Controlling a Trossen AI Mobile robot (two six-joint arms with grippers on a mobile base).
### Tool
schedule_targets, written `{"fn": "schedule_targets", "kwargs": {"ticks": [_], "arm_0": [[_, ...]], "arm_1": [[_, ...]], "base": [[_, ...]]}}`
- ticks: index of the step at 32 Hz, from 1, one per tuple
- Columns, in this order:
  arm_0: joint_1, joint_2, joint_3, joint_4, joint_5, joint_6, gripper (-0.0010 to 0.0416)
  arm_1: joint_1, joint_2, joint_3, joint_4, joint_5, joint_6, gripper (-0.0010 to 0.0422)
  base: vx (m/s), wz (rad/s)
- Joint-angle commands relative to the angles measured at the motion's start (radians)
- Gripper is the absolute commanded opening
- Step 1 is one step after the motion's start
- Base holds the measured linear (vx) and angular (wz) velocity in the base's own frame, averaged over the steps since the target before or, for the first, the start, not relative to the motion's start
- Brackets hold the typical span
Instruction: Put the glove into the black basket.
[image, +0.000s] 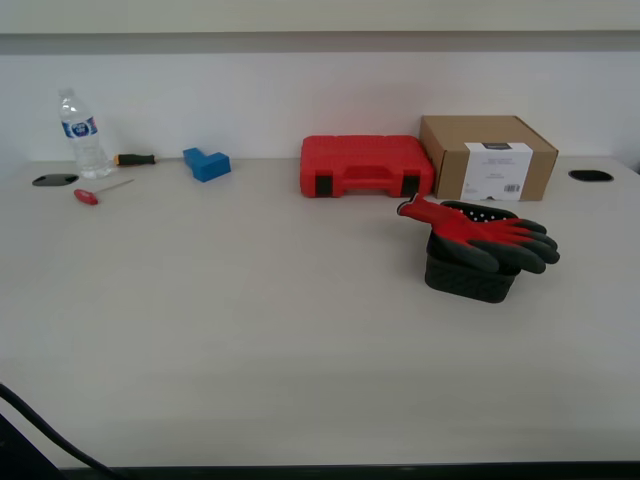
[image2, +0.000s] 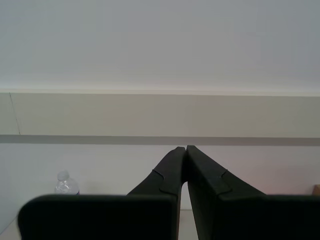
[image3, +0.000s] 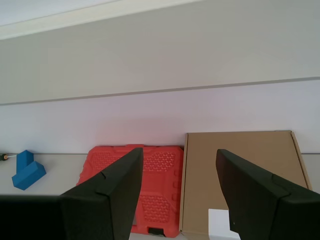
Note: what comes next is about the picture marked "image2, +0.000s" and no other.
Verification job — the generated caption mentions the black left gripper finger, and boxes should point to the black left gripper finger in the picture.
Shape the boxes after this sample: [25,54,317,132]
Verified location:
[17,146,187,240]
[186,144,320,240]

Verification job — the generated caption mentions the clear plastic water bottle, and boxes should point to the clear plastic water bottle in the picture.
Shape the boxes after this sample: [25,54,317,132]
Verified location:
[54,170,81,196]

